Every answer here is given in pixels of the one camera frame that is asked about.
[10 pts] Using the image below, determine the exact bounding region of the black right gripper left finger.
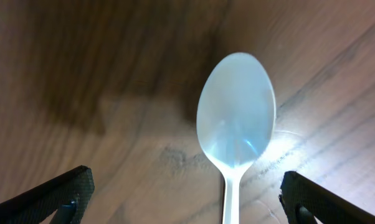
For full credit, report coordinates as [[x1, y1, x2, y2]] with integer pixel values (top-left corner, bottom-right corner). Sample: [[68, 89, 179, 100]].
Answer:
[[0, 166, 95, 224]]

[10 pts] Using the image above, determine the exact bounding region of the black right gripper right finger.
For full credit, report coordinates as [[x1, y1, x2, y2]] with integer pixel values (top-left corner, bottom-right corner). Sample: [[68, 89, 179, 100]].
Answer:
[[278, 171, 375, 224]]

